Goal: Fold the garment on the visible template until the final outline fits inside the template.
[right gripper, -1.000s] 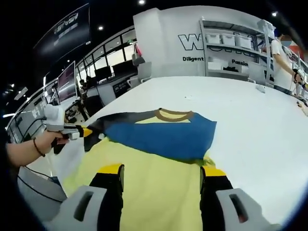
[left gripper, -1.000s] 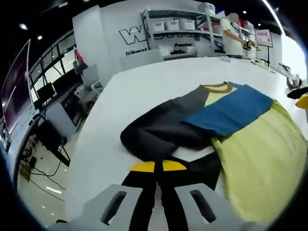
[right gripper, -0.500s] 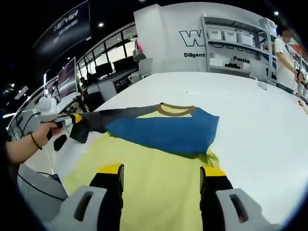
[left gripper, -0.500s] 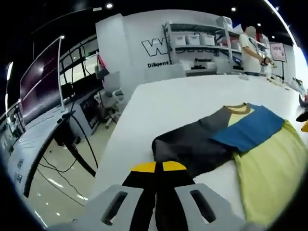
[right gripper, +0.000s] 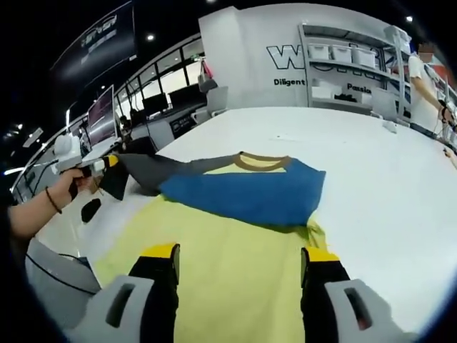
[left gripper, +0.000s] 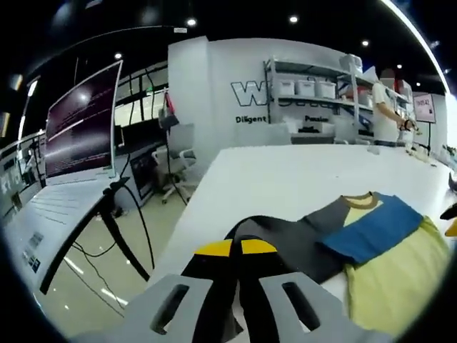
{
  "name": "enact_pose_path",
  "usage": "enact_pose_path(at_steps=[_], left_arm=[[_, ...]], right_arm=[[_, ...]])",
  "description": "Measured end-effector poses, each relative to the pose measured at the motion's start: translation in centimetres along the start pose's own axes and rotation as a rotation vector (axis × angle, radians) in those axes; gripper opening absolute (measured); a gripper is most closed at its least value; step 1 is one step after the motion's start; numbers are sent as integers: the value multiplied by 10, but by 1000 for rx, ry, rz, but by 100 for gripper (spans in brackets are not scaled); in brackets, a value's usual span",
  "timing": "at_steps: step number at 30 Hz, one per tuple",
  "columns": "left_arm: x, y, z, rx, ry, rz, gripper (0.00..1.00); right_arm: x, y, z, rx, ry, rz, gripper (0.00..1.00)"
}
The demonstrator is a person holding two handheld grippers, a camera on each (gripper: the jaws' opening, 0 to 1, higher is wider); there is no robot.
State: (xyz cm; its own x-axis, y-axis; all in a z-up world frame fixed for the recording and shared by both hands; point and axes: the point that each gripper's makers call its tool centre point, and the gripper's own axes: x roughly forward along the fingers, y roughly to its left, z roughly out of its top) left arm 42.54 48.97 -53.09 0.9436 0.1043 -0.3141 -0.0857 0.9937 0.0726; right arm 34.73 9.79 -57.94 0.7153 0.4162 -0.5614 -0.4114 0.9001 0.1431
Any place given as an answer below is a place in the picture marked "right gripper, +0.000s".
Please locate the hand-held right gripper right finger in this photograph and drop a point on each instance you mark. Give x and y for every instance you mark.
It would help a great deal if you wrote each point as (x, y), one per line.
(342, 311)

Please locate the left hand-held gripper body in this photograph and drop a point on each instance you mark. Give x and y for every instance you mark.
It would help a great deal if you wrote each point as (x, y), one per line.
(68, 150)

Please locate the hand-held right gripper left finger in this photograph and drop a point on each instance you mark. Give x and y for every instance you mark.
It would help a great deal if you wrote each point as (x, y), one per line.
(118, 311)

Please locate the yellow blue black garment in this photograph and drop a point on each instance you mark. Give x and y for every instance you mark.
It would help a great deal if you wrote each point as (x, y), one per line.
(232, 257)

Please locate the person's left hand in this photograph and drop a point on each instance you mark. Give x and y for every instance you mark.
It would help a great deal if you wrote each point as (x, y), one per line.
(68, 187)

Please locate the long white desk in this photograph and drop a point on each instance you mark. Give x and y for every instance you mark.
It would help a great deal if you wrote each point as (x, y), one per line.
(39, 168)

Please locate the large tilted monitor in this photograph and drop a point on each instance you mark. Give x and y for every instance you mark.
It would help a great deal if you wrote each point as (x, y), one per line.
(103, 118)

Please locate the black wrist band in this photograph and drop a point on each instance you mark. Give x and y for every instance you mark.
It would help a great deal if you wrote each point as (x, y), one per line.
(53, 201)

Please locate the white desk with dark panel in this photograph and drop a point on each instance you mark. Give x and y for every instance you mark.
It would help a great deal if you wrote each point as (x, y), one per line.
(168, 128)

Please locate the black computer monitor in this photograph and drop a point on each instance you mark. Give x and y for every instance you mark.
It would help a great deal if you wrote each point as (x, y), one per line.
(187, 96)
(155, 104)

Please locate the dark hanging banner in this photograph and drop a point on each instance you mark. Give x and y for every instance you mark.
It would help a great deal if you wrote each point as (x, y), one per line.
(103, 43)

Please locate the grey chair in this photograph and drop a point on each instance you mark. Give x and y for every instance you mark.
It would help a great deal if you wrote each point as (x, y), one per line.
(218, 100)
(383, 103)

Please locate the pink grey hanging bag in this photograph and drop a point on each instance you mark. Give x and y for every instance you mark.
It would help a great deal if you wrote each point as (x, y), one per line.
(207, 80)

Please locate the small white object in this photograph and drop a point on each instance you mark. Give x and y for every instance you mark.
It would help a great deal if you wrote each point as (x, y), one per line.
(391, 126)

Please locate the white box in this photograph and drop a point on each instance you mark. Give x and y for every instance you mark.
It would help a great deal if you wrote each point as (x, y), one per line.
(325, 94)

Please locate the white storage bin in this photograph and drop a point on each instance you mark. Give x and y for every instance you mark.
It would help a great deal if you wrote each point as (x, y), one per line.
(367, 58)
(342, 55)
(322, 52)

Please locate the grey metal shelving rack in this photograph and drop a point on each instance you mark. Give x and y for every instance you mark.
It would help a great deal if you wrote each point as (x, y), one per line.
(396, 71)

